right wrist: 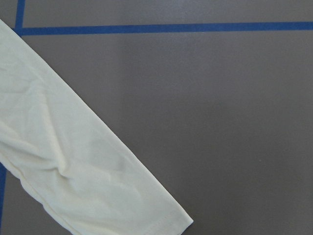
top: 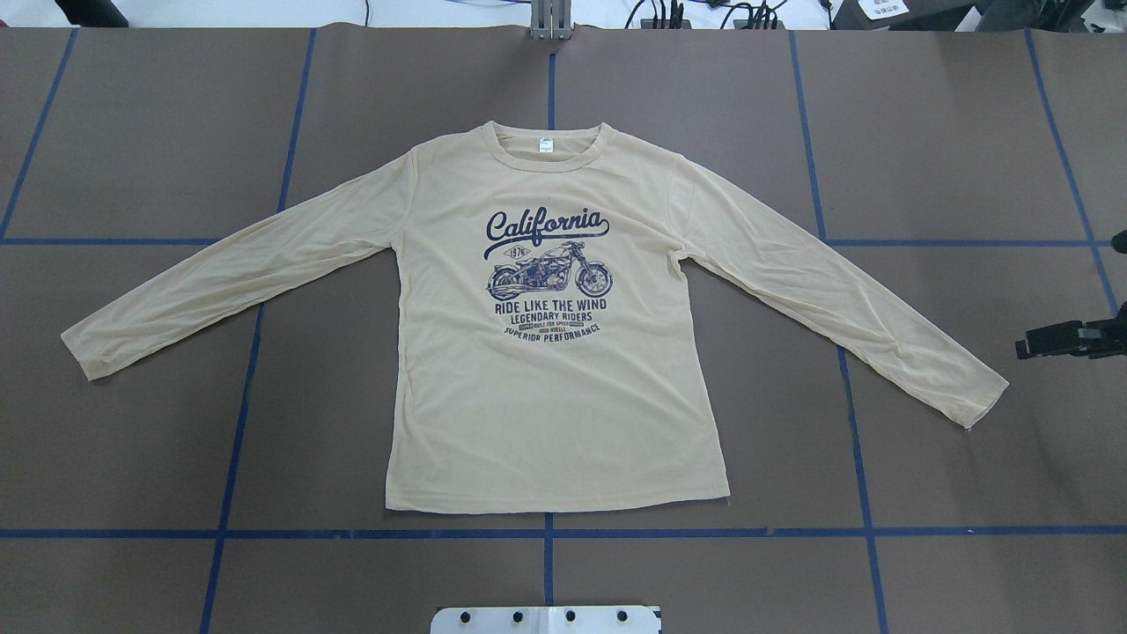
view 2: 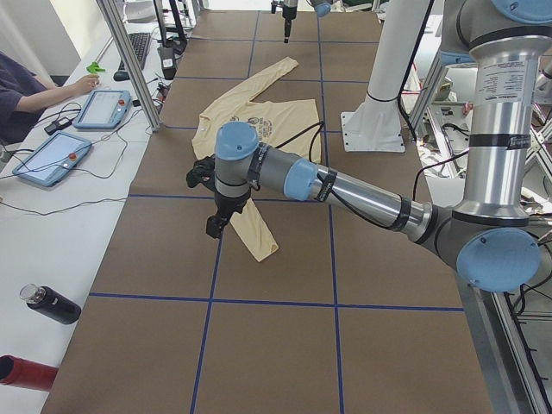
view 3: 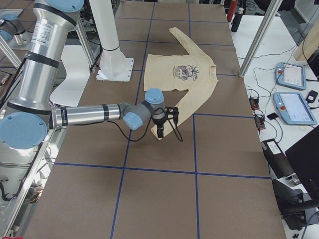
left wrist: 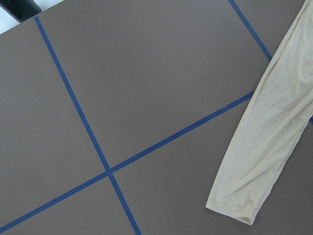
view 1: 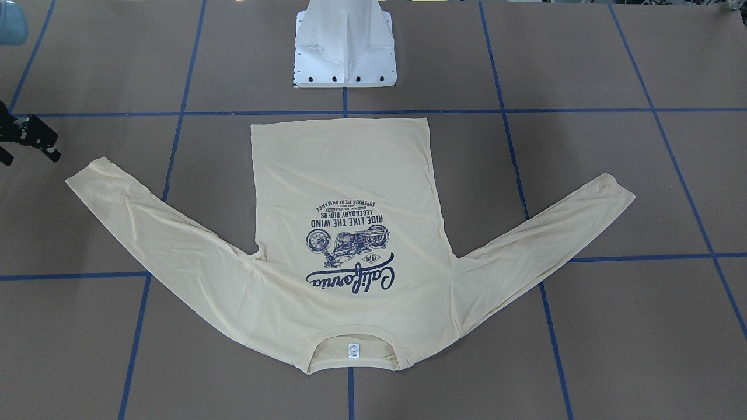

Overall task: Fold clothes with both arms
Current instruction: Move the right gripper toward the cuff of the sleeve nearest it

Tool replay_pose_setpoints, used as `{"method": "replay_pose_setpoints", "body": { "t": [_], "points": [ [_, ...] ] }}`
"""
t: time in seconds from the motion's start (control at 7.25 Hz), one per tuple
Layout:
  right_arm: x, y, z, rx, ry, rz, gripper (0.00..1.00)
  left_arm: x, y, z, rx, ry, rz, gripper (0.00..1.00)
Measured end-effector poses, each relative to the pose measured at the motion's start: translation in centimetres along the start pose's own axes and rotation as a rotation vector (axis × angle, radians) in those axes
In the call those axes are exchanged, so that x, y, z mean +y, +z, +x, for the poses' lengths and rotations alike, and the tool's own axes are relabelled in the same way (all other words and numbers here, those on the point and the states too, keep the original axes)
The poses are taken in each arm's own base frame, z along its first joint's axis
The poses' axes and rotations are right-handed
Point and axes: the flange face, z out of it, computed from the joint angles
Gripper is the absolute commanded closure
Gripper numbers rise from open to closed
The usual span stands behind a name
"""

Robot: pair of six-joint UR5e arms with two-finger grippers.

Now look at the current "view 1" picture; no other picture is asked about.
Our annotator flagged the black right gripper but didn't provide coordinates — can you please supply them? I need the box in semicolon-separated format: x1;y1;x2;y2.
1;103;61;162

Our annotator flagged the cream long-sleeve graphic shirt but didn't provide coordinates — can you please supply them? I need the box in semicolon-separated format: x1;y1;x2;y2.
66;118;635;374

